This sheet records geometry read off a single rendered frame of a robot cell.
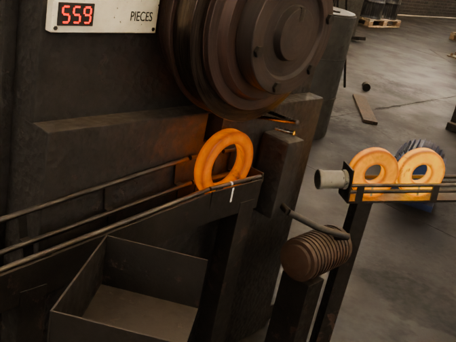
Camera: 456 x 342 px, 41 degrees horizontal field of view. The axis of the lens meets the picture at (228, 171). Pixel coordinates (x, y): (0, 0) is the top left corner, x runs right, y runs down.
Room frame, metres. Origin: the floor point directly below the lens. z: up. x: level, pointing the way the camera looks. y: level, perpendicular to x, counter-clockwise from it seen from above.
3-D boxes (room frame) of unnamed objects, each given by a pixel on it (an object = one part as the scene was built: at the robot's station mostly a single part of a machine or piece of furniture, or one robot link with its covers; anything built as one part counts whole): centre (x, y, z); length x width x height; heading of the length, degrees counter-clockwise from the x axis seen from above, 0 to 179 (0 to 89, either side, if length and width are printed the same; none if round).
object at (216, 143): (1.45, 0.01, 0.75); 0.18 x 0.03 x 0.18; 140
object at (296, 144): (1.64, -0.13, 0.68); 0.11 x 0.08 x 0.24; 51
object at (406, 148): (3.45, -1.09, 0.17); 0.57 x 0.31 x 0.34; 161
